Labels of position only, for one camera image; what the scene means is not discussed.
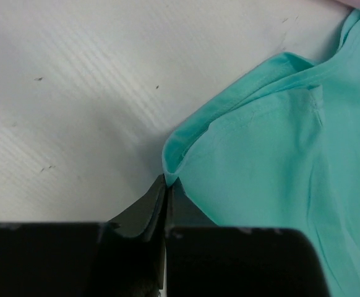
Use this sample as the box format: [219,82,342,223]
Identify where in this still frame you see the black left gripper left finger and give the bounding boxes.
[109,174,167,289]

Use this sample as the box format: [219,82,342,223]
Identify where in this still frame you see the mint green t-shirt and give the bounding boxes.
[162,10,360,296]

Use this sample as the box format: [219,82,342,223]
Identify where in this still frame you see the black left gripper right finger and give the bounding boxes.
[165,178,218,231]

